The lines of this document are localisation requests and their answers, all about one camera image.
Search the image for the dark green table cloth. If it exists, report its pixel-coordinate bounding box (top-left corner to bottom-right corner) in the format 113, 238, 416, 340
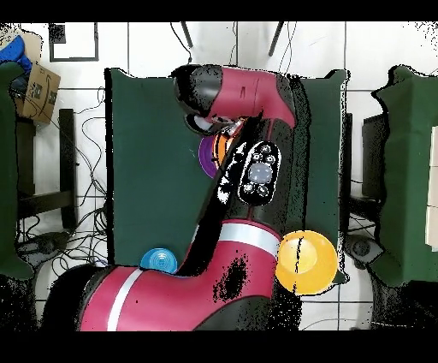
105, 68, 350, 285

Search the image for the blue cloth bundle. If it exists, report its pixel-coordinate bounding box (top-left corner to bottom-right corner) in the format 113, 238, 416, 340
0, 34, 33, 73

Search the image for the black square floor frame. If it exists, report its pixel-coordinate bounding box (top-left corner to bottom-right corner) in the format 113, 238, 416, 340
48, 22, 100, 63

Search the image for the black cable with plug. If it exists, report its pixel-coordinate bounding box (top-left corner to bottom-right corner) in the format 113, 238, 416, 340
169, 21, 193, 66

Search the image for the tangle of floor cables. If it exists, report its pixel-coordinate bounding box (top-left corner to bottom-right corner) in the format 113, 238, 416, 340
16, 86, 115, 271

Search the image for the black tripod leg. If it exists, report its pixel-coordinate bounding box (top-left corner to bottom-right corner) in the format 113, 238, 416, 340
267, 21, 285, 57
180, 21, 194, 49

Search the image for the cardboard box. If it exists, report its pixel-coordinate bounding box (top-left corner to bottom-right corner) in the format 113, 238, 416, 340
15, 62, 62, 125

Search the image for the black tripod base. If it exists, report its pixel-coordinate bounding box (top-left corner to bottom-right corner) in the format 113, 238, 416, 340
343, 232, 384, 270
18, 230, 71, 268

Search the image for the black metal frame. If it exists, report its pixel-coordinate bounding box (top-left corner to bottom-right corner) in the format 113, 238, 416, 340
341, 112, 389, 237
15, 108, 78, 230

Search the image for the small light blue bowl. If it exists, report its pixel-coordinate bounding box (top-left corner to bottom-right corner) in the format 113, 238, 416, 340
139, 247, 179, 275

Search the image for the green covered side table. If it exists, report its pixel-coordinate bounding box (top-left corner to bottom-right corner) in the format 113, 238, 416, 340
0, 61, 35, 282
370, 64, 438, 289

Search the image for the large orange bowl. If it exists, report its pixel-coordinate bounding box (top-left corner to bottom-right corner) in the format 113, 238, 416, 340
275, 229, 340, 296
210, 132, 238, 167

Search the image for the purple bowl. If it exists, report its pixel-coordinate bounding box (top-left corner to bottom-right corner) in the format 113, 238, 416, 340
198, 135, 220, 179

